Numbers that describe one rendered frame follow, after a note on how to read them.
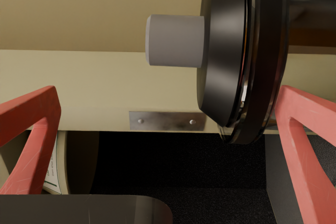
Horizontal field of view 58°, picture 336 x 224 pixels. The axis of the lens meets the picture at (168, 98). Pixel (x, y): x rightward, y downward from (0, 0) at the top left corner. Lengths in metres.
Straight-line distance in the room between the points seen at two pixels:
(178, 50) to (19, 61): 0.25
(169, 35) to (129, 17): 0.54
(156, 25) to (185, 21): 0.02
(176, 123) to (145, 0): 0.44
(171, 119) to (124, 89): 0.06
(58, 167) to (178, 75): 0.18
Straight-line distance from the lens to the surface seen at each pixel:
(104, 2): 0.70
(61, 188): 0.40
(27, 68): 0.36
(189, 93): 0.30
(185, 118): 0.28
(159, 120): 0.28
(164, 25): 0.16
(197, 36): 0.16
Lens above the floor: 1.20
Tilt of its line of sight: level
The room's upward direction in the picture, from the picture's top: 89 degrees counter-clockwise
